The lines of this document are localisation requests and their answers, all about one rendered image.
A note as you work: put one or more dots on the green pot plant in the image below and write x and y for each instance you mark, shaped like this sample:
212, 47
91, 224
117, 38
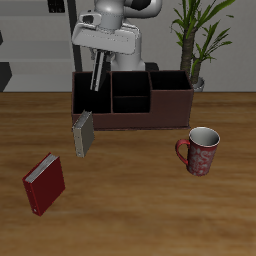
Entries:
188, 43

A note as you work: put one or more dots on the red patterned mug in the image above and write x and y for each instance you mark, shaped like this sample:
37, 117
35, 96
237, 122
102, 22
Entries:
200, 158

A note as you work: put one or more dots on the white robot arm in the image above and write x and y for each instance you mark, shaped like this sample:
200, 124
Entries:
128, 61

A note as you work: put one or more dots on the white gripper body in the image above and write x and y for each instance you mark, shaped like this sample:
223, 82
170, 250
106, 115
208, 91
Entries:
106, 37

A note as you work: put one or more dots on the dark brown desk caddy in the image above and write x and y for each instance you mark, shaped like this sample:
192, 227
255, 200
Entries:
170, 108

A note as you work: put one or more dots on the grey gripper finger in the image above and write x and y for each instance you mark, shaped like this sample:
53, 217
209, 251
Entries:
106, 61
96, 71

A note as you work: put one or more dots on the white shelf unit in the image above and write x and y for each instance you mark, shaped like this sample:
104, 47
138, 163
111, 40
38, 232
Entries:
33, 50

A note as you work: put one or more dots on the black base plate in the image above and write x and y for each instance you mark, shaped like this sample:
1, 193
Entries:
152, 66

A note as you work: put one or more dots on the dark vertical post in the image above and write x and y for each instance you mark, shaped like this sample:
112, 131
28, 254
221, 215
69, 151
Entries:
75, 36

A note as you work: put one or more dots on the grey striped book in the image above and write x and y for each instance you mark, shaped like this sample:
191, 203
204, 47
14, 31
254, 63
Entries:
85, 135

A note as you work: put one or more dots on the red book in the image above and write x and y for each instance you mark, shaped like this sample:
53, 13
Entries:
46, 186

